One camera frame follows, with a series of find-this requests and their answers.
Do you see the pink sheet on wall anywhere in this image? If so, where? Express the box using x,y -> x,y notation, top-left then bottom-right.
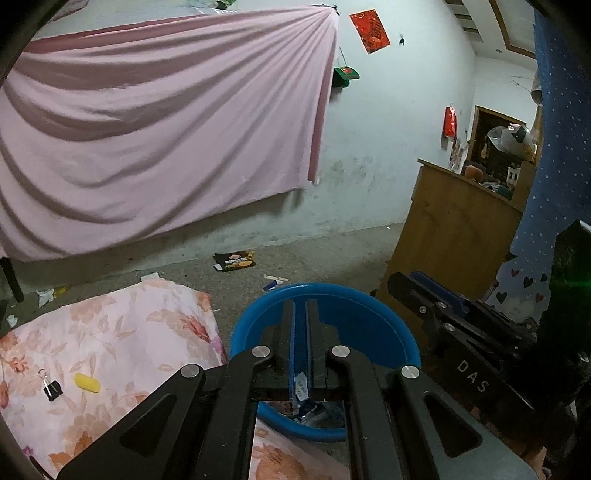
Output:
0,6 -> 340,261

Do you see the blue dotted curtain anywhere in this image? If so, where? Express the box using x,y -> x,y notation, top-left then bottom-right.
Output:
496,9 -> 591,324

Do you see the wooden cabinet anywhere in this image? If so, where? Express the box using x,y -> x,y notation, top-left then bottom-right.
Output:
376,159 -> 527,303

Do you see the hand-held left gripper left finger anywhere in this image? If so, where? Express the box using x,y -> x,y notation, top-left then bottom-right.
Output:
55,299 -> 296,480

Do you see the blue plastic basin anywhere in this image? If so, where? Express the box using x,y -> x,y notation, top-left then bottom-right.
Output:
229,282 -> 422,443

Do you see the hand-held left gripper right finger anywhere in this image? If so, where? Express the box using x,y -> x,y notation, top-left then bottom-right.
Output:
305,299 -> 541,480

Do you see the wooden door frame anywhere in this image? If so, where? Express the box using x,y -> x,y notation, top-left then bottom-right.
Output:
465,105 -> 527,162

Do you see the black yellow snack bag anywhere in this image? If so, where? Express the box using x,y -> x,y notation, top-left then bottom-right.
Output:
213,249 -> 257,273

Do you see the floral blanket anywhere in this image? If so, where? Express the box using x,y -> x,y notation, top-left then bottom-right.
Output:
0,279 -> 352,480

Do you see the red wall poster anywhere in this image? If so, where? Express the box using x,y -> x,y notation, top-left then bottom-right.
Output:
348,9 -> 391,55

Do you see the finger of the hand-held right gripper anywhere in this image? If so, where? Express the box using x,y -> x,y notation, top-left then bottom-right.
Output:
387,272 -> 462,342
410,271 -> 469,319

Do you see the green hat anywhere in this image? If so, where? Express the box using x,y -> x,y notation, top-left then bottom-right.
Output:
332,65 -> 361,89

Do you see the black binder clip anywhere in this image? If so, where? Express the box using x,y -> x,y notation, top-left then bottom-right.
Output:
38,369 -> 64,401

